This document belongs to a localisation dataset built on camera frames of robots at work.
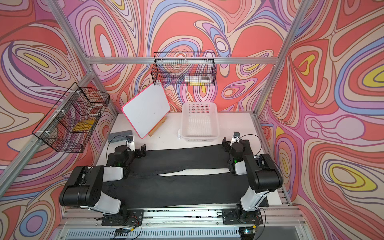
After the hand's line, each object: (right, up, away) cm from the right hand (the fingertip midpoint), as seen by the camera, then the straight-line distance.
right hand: (232, 141), depth 96 cm
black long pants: (-52, -24, -12) cm, 59 cm away
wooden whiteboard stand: (-51, +10, +10) cm, 53 cm away
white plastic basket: (-21, +13, +19) cm, 32 cm away
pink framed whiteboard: (-52, +18, -14) cm, 57 cm away
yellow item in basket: (-79, +10, -24) cm, 83 cm away
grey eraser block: (-64, +4, -19) cm, 67 cm away
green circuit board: (-61, -42, -24) cm, 77 cm away
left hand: (-60, -2, -2) cm, 60 cm away
